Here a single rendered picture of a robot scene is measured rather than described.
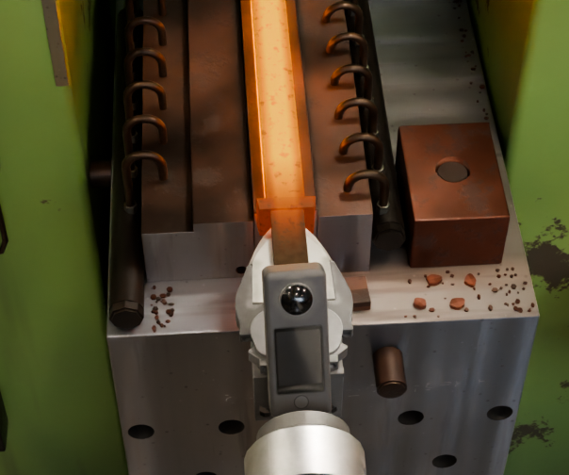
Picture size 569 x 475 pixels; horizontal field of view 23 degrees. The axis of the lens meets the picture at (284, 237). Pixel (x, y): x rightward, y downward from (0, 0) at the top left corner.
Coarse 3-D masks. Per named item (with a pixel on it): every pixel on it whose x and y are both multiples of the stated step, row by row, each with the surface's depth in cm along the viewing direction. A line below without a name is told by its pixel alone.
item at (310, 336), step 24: (288, 264) 101; (312, 264) 101; (264, 288) 100; (288, 288) 99; (312, 288) 100; (264, 312) 102; (288, 312) 100; (312, 312) 100; (288, 336) 101; (312, 336) 101; (288, 360) 101; (312, 360) 102; (288, 384) 102; (312, 384) 102; (288, 408) 102; (312, 408) 103
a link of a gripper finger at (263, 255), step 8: (264, 240) 113; (256, 248) 113; (264, 248) 112; (256, 256) 112; (264, 256) 112; (272, 256) 112; (256, 264) 111; (264, 264) 111; (272, 264) 111; (256, 272) 111; (256, 280) 110; (256, 288) 110; (256, 296) 109
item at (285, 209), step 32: (256, 0) 133; (256, 32) 130; (256, 64) 127; (288, 64) 127; (288, 96) 124; (288, 128) 121; (288, 160) 119; (288, 192) 116; (288, 224) 113; (288, 256) 111
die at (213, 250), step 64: (192, 0) 137; (320, 0) 137; (192, 64) 131; (320, 64) 130; (192, 128) 125; (256, 128) 123; (320, 128) 125; (192, 192) 120; (256, 192) 118; (320, 192) 119; (192, 256) 120
